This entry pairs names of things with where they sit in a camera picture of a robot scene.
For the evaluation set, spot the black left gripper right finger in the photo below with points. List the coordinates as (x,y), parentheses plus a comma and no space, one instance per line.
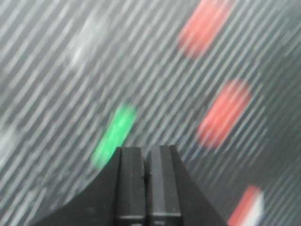
(162,202)

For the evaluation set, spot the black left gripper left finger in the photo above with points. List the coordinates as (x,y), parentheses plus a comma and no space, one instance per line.
(131,197)

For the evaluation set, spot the green round button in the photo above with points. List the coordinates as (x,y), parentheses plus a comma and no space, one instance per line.
(114,136)

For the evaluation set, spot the lower red round button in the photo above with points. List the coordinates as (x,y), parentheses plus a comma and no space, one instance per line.
(223,114)

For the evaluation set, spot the red round button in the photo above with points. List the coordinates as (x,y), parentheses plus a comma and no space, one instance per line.
(203,26)
(223,114)

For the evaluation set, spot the upper red round button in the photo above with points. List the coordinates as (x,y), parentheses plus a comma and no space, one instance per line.
(203,26)

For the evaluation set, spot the black perforated pegboard panel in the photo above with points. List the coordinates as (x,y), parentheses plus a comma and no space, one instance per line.
(67,65)

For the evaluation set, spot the red white rocker switch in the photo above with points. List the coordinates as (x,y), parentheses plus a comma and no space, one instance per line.
(250,209)

